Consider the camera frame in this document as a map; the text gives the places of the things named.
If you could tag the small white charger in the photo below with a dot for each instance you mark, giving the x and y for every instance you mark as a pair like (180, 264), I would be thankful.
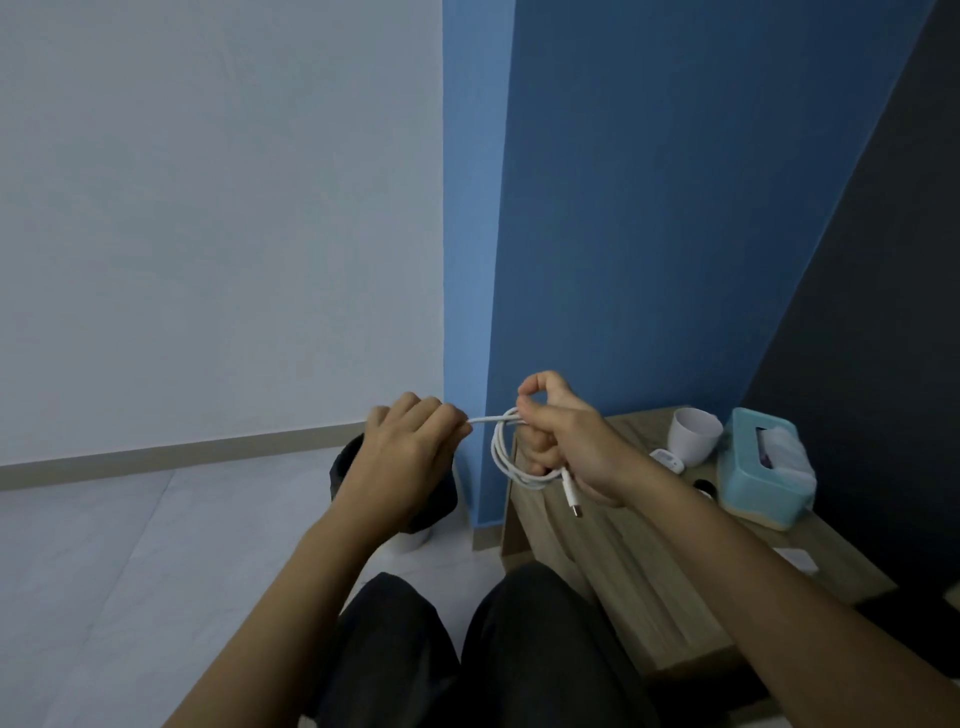
(667, 460)

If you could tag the white paper card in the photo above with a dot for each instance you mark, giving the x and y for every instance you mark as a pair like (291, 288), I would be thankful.
(795, 561)

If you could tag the person's black trousers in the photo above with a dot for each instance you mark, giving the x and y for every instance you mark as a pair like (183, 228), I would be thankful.
(525, 660)

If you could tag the wooden side table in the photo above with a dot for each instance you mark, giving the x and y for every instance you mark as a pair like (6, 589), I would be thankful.
(637, 585)

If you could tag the person's left little finger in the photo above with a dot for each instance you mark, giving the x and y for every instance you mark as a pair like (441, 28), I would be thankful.
(377, 418)

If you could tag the white cup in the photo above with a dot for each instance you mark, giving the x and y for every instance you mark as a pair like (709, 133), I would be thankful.
(694, 439)

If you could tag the small black round object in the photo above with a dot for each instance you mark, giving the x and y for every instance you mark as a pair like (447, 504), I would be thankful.
(703, 489)

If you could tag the black waste bin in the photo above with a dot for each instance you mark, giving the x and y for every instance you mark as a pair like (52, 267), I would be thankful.
(442, 499)

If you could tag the person's left forearm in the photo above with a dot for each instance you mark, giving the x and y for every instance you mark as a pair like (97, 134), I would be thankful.
(292, 615)

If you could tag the white tissue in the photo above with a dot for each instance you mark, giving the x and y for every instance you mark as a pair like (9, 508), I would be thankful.
(787, 454)

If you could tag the person's left hand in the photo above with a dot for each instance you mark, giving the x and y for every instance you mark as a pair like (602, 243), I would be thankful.
(397, 469)

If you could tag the person's right forearm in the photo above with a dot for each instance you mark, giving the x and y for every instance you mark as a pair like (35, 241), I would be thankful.
(757, 600)

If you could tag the person's right thumb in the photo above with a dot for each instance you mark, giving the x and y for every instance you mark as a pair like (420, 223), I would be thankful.
(544, 417)

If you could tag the person's left middle finger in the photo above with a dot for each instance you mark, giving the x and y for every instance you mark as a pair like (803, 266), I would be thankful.
(429, 414)

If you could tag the person's right hand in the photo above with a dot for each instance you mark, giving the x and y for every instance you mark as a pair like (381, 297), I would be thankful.
(581, 450)

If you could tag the light blue tissue box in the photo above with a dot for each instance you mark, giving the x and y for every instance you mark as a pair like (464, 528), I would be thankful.
(750, 480)

